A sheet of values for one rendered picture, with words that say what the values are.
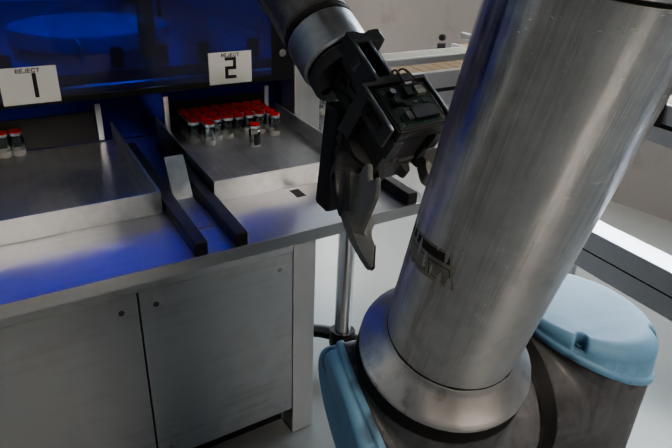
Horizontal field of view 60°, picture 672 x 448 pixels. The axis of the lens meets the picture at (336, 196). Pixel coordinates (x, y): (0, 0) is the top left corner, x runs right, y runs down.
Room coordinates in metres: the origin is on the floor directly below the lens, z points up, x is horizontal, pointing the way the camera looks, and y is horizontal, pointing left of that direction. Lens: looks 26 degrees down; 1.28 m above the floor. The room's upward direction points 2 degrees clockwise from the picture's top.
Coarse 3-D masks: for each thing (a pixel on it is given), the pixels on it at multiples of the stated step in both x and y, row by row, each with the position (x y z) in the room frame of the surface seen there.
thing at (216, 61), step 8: (208, 56) 1.06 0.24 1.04; (216, 56) 1.07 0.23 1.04; (224, 56) 1.08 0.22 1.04; (232, 56) 1.09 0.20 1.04; (240, 56) 1.09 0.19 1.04; (248, 56) 1.10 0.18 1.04; (208, 64) 1.06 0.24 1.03; (216, 64) 1.07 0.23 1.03; (224, 64) 1.08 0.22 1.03; (232, 64) 1.09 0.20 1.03; (240, 64) 1.09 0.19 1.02; (248, 64) 1.10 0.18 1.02; (216, 72) 1.07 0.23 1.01; (224, 72) 1.08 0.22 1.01; (232, 72) 1.09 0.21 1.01; (240, 72) 1.09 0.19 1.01; (248, 72) 1.10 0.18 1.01; (216, 80) 1.07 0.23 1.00; (224, 80) 1.08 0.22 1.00; (232, 80) 1.09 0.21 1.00; (240, 80) 1.09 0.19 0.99; (248, 80) 1.10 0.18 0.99
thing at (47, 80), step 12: (0, 72) 0.89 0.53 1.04; (12, 72) 0.90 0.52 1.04; (24, 72) 0.91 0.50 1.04; (36, 72) 0.91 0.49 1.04; (48, 72) 0.92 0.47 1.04; (0, 84) 0.89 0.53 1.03; (12, 84) 0.90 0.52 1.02; (24, 84) 0.90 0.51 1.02; (48, 84) 0.92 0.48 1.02; (12, 96) 0.89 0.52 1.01; (24, 96) 0.90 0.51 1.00; (48, 96) 0.92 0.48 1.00; (60, 96) 0.93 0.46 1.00
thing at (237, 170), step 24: (288, 120) 1.16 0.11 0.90; (192, 144) 1.03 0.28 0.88; (216, 144) 1.04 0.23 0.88; (240, 144) 1.04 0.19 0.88; (264, 144) 1.05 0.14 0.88; (288, 144) 1.05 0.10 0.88; (312, 144) 1.06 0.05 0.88; (192, 168) 0.89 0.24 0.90; (216, 168) 0.92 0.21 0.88; (240, 168) 0.93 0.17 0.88; (264, 168) 0.93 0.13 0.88; (288, 168) 0.86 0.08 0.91; (312, 168) 0.88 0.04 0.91; (216, 192) 0.80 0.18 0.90; (240, 192) 0.82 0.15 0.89; (264, 192) 0.84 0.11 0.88
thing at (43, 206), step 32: (0, 160) 0.92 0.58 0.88; (32, 160) 0.92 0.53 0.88; (64, 160) 0.93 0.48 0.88; (96, 160) 0.94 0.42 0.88; (128, 160) 0.92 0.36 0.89; (0, 192) 0.80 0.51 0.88; (32, 192) 0.80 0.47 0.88; (64, 192) 0.80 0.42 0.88; (96, 192) 0.81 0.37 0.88; (128, 192) 0.81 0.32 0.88; (160, 192) 0.75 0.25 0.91; (0, 224) 0.65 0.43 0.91; (32, 224) 0.67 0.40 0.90; (64, 224) 0.69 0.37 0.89; (96, 224) 0.71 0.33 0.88
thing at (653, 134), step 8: (464, 32) 1.89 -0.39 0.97; (664, 112) 1.26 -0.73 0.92; (656, 120) 1.26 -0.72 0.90; (664, 120) 1.26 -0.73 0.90; (656, 128) 1.27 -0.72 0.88; (664, 128) 1.25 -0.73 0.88; (648, 136) 1.28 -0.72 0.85; (656, 136) 1.27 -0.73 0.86; (664, 136) 1.25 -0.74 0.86; (664, 144) 1.25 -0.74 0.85
